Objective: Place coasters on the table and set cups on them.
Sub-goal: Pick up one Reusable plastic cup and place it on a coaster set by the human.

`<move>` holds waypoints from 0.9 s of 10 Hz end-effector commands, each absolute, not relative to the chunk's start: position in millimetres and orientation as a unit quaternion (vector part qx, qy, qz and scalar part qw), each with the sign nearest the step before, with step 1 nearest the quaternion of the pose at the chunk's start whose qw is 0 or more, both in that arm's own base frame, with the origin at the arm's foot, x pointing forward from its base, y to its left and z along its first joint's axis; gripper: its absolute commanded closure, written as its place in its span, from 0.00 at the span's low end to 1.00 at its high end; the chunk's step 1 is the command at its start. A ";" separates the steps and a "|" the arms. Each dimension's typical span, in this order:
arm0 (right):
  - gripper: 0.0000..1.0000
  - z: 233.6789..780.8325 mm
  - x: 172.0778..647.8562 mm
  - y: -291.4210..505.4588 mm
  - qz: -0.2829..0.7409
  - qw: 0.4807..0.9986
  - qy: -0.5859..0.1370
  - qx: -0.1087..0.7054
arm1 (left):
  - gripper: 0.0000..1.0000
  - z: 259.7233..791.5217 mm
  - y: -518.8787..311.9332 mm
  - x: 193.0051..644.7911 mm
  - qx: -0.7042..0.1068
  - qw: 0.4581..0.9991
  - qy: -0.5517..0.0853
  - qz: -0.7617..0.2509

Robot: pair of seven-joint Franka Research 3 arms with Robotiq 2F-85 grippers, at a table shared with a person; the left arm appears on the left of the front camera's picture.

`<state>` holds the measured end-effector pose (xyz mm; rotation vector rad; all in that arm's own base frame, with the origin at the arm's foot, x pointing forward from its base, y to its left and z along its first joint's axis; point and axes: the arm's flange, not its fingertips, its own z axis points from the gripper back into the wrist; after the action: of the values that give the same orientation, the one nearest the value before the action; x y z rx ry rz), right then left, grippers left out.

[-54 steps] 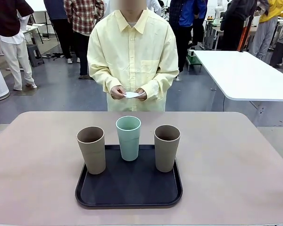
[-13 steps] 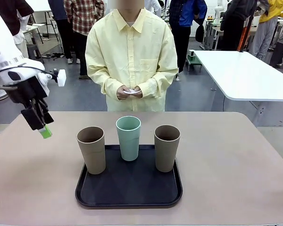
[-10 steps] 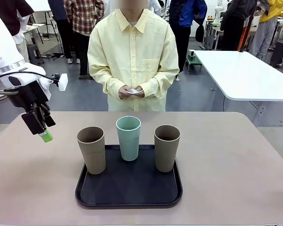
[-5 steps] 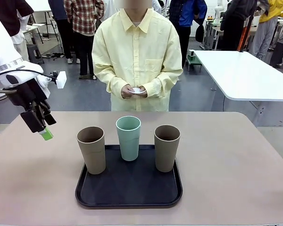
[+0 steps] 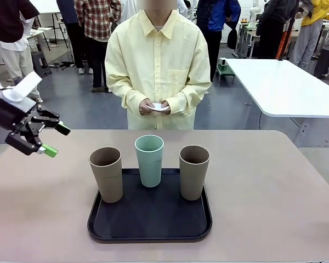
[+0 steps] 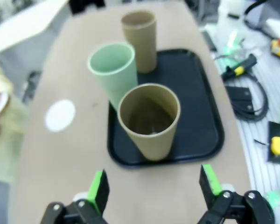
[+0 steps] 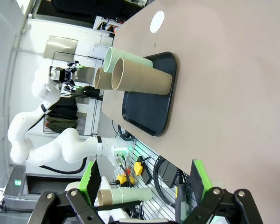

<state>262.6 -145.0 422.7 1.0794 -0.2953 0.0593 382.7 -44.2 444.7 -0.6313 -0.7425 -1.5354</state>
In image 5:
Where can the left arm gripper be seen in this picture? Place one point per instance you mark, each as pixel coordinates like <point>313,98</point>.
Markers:
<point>8,113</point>

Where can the brown tall cup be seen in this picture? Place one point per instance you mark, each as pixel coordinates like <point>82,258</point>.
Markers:
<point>193,180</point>
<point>107,180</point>

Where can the mint green tall cup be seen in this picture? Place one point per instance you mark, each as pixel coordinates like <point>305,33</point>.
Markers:
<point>150,170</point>

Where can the white scalloped paper coaster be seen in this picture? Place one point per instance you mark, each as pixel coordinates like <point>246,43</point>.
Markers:
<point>156,107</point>

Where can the person's right forearm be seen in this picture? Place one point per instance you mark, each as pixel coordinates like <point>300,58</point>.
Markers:
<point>126,96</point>

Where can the person's left forearm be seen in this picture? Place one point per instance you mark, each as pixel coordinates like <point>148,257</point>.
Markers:
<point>186,98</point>

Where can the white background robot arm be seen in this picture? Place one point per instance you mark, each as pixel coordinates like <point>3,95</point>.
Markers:
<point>253,13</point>

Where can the person's right hand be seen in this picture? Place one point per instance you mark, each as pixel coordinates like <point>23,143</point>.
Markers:
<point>146,108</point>

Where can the person's left hand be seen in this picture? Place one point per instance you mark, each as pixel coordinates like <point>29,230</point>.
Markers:
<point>167,107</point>

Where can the grey step stool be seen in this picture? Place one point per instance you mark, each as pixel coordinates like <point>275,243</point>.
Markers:
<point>41,64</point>

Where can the large white table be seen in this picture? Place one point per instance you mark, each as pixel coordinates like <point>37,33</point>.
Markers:
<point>279,85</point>

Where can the bystander in navy top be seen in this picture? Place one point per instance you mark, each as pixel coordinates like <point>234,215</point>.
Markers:
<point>74,41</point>

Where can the white background desk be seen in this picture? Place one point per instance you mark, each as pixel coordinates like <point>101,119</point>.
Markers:
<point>37,32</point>

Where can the bystander in dark trousers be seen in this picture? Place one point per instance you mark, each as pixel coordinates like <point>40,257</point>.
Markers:
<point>327,49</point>

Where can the bystander in maroon top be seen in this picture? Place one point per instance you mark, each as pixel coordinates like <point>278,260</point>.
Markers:
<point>8,19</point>

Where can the orange and black pole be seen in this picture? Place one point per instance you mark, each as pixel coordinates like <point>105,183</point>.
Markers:
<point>283,41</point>

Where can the bystander in plaid shirt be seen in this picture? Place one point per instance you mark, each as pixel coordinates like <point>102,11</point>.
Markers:
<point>96,19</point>

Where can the small green stand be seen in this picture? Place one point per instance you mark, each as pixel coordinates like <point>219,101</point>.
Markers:
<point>224,71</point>

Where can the bystander in black jacket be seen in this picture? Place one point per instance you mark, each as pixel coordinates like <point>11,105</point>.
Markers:
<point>274,27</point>

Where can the bystander in yellow jacket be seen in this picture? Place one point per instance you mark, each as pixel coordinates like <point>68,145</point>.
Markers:
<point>315,13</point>

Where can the person in yellow shirt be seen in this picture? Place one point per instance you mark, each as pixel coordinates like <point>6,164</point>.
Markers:
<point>156,54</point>

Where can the black plastic tray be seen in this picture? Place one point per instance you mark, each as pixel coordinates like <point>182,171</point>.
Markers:
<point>150,216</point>

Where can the small white box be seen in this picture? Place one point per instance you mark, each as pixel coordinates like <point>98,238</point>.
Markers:
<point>222,62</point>

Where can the black hanging bag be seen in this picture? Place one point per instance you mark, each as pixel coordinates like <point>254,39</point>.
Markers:
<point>232,39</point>

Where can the bystander in blue jacket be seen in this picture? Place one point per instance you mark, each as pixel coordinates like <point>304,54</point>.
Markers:
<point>216,16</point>

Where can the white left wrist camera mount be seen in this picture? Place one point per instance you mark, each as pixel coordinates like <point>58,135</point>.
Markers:
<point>27,82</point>

